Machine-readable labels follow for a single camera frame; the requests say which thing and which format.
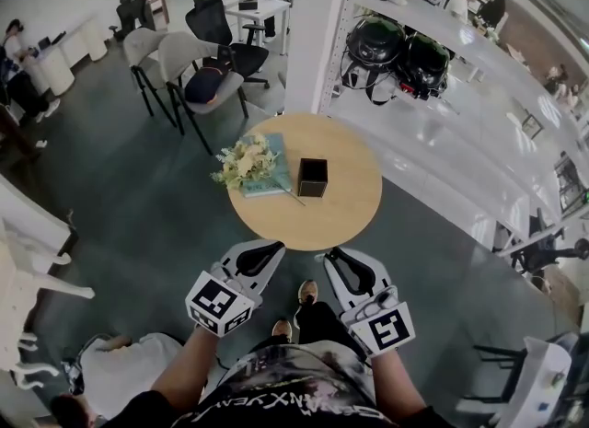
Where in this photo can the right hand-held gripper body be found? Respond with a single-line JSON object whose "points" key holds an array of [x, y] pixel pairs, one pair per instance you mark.
{"points": [[391, 327]]}

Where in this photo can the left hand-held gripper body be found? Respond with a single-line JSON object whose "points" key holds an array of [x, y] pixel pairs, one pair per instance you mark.
{"points": [[211, 302]]}

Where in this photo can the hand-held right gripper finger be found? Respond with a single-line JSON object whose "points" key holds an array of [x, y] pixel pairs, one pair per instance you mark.
{"points": [[332, 283], [379, 274]]}

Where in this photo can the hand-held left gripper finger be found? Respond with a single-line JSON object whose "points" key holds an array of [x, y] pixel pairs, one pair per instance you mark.
{"points": [[272, 269], [232, 258]]}

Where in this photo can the black square box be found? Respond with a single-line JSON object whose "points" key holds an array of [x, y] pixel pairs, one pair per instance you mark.
{"points": [[313, 177]]}

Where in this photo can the person's left forearm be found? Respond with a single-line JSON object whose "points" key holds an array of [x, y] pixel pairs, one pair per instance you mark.
{"points": [[184, 366]]}

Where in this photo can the person's right forearm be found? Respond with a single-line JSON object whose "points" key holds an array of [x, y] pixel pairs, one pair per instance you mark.
{"points": [[396, 380]]}

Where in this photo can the person's right brown shoe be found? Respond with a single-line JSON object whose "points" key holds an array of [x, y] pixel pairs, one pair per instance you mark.
{"points": [[307, 290]]}

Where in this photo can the person's brown shoe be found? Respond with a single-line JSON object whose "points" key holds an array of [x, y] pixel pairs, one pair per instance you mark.
{"points": [[281, 328], [307, 290]]}

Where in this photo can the person's black trousers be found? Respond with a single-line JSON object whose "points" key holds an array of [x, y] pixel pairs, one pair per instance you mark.
{"points": [[322, 325]]}

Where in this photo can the person's left brown shoe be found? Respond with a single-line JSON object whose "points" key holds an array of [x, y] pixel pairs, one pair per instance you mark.
{"points": [[281, 328]]}

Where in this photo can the pale flower bouquet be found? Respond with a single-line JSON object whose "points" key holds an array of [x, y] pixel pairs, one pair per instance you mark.
{"points": [[246, 164]]}

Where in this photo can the round wooden table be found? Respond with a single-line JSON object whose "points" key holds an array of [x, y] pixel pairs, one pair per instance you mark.
{"points": [[340, 177]]}

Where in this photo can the person's black patterned t-shirt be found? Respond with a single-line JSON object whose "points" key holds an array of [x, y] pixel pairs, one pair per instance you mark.
{"points": [[294, 394]]}

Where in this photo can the teal book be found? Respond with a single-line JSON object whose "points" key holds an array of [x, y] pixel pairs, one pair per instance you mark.
{"points": [[278, 150]]}

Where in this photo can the white side table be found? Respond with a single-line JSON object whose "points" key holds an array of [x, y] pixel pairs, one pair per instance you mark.
{"points": [[538, 371]]}

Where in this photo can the dark blue cap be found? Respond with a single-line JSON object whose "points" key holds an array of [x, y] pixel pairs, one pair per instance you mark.
{"points": [[204, 85]]}

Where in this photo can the white ornate table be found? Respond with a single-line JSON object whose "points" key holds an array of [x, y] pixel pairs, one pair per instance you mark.
{"points": [[18, 274]]}

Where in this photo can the grey chair with black legs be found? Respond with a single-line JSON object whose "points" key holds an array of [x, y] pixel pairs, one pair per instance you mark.
{"points": [[179, 55], [138, 44]]}

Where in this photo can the black helmet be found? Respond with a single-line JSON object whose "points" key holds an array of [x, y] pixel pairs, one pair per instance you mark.
{"points": [[375, 39], [423, 60]]}

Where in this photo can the white square pillar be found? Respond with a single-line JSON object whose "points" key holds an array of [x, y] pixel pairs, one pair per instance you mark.
{"points": [[313, 39]]}

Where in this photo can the black mesh office chair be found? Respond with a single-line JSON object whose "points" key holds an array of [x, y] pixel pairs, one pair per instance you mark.
{"points": [[207, 16]]}

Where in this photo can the small black box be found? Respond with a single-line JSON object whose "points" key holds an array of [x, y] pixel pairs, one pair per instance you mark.
{"points": [[247, 4]]}

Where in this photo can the white desk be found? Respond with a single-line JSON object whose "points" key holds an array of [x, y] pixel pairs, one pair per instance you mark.
{"points": [[271, 5]]}

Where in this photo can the dark wooden cabinet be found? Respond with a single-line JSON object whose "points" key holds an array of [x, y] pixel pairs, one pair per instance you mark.
{"points": [[9, 131]]}

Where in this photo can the white metal shelf rack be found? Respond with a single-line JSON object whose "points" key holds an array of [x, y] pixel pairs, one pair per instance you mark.
{"points": [[460, 30]]}

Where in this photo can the white curved counter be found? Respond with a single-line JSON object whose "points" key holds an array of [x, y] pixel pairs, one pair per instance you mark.
{"points": [[55, 72]]}

